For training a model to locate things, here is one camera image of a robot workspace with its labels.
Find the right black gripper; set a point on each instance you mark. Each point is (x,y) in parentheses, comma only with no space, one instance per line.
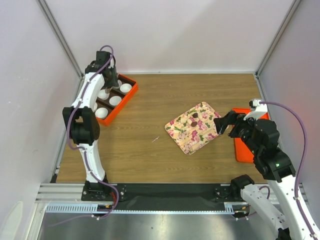
(231,118)

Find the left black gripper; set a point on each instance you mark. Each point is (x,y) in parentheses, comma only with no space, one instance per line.
(114,82)

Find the dark oval chocolate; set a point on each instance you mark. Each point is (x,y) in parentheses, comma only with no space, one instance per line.
(193,124)

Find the white square chocolate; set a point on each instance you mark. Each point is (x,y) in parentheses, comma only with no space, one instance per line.
(184,121)

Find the metal tongs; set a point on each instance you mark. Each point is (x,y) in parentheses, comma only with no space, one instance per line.
(107,90)

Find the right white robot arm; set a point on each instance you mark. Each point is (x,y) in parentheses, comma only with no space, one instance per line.
(261,136)

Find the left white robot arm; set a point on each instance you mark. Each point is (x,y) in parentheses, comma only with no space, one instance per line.
(82,127)

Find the orange chocolate box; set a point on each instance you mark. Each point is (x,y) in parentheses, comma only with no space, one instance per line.
(114,111)

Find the floral serving tray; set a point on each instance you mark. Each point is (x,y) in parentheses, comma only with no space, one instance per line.
(190,139)

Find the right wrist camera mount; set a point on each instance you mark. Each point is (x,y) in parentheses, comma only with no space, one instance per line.
(257,109)

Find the white cable duct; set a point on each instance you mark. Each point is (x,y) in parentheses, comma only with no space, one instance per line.
(126,207)

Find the aluminium frame post left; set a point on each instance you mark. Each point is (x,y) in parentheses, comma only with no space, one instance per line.
(49,16)

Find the aluminium frame post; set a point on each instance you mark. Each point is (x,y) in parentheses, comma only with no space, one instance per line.
(281,30)
(49,16)

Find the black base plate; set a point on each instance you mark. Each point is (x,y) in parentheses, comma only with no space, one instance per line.
(177,193)

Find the aluminium frame post right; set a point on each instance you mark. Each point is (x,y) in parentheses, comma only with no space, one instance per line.
(281,30)

